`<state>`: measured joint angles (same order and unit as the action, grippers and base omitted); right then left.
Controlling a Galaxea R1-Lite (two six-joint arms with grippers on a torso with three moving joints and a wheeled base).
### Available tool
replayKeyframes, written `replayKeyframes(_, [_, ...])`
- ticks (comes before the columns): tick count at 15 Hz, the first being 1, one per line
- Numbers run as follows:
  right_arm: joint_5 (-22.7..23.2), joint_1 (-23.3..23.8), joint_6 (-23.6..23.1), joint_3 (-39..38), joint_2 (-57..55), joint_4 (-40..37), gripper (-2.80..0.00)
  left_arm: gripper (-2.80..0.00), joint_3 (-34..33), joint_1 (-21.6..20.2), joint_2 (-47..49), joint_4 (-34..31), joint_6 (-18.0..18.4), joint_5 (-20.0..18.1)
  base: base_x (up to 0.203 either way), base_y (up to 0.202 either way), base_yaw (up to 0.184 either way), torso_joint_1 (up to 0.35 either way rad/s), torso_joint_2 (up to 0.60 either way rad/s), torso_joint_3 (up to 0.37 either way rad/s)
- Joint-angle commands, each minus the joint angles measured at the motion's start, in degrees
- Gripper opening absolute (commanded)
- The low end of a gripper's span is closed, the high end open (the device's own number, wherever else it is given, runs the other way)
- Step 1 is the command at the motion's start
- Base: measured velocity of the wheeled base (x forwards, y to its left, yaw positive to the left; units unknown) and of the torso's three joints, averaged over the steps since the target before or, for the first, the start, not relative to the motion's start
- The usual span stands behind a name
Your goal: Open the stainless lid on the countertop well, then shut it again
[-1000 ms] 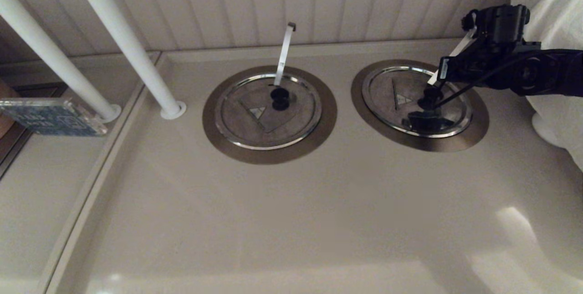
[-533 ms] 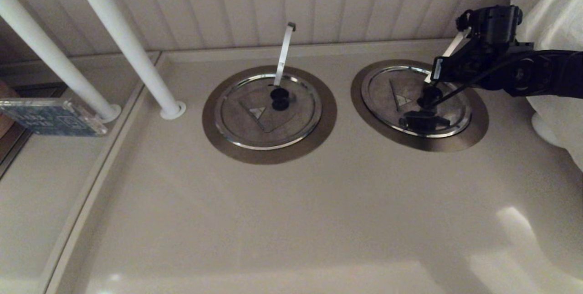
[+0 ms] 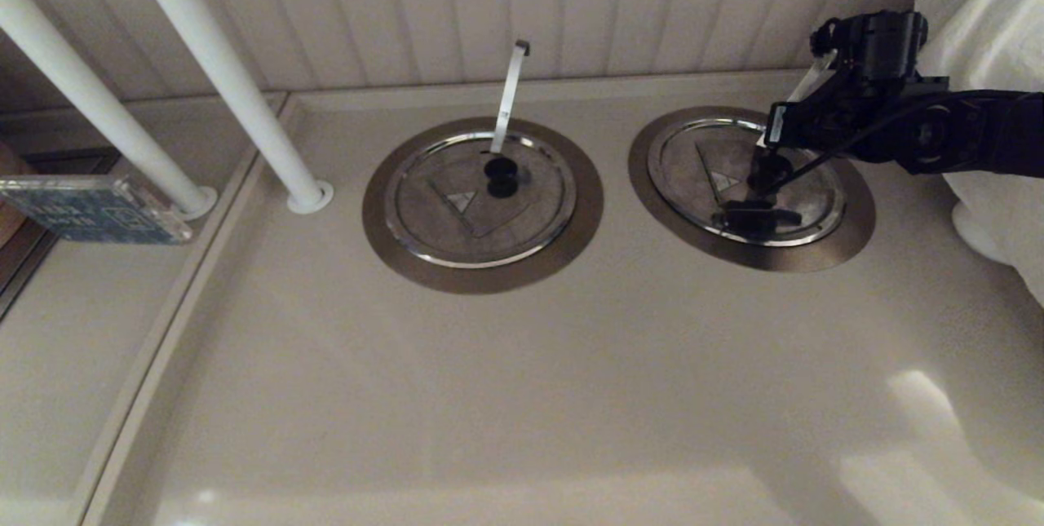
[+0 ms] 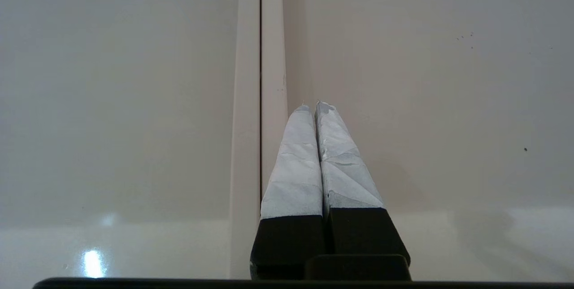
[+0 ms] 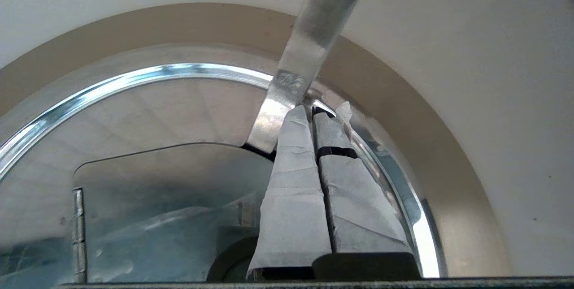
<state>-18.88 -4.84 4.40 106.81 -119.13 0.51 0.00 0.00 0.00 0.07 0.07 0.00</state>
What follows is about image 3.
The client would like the steel lid with black knob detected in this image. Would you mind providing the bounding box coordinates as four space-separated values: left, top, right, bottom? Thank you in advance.
648 118 847 248
385 131 577 269

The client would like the white round base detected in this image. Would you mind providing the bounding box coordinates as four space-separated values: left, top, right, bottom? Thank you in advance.
950 204 1012 266

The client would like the white metal pole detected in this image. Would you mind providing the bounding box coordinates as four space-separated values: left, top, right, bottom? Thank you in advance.
0 0 219 219
118 0 335 215

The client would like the blue sign in acrylic holder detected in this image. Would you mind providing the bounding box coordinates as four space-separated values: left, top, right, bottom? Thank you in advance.
0 175 197 245

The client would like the brown wooden board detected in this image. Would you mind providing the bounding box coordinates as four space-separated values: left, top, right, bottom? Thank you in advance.
0 139 42 254

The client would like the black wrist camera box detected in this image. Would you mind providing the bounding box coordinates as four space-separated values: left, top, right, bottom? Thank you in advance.
765 100 790 148

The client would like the black camera cable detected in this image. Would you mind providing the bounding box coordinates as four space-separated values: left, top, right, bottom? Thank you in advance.
711 106 906 240

